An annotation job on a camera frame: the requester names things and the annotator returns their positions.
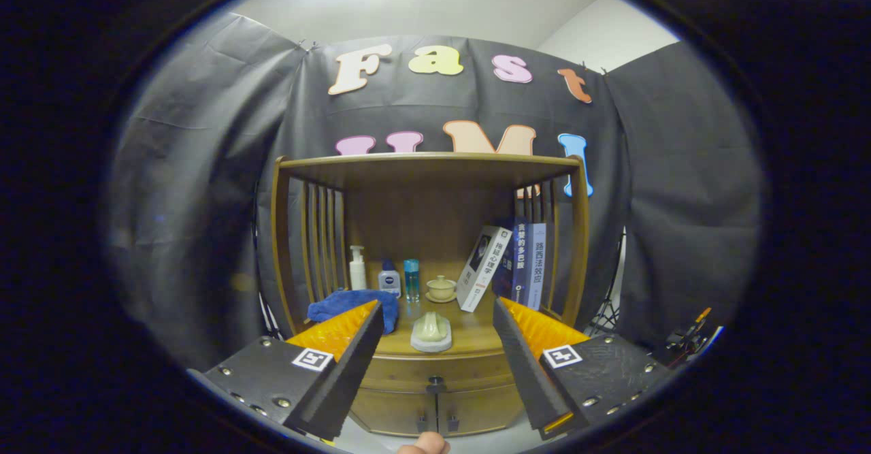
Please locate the dark blue book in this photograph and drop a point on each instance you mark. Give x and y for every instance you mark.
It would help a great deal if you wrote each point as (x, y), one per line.
(516, 263)

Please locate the black backdrop cloth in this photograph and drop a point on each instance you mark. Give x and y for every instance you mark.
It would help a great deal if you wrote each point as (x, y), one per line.
(204, 168)

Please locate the white book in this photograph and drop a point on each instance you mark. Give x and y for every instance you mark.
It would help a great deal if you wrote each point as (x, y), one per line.
(482, 270)

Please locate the white bottle with blue cap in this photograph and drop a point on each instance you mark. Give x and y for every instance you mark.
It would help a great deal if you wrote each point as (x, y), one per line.
(389, 282)

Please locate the white pump bottle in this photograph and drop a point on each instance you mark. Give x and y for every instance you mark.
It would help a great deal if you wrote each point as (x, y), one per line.
(357, 273)

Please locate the black backdrop stand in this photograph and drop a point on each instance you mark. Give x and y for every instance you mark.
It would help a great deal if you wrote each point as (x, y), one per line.
(269, 314)
(609, 304)

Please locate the clear blue bottle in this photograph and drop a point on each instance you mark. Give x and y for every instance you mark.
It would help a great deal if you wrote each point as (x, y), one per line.
(412, 280)

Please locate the black equipment with orange clip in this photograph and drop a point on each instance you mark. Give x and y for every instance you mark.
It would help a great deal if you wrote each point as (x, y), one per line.
(687, 338)

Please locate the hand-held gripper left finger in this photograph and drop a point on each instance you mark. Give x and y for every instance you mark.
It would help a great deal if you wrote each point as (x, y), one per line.
(343, 379)

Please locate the pale blue book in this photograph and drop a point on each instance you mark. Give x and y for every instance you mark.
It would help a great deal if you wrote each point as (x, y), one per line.
(537, 267)

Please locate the wooden countertop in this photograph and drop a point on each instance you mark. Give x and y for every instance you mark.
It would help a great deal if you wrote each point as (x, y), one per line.
(473, 331)

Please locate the wooden cabinet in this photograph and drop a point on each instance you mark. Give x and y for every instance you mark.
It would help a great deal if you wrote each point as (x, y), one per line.
(422, 209)

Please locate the beige lidded tea cup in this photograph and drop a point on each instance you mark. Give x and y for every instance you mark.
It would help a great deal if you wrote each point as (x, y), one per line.
(441, 288)

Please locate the blue folded towel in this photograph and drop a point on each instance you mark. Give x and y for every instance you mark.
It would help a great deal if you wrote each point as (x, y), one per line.
(333, 304)

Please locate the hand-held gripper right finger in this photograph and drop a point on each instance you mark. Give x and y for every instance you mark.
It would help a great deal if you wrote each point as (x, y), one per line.
(527, 372)

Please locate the wooden drawer with black knob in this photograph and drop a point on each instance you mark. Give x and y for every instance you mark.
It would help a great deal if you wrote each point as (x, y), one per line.
(401, 372)

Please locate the wooden cabinet door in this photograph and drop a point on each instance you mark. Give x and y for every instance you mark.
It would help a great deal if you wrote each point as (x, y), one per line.
(395, 410)
(480, 406)

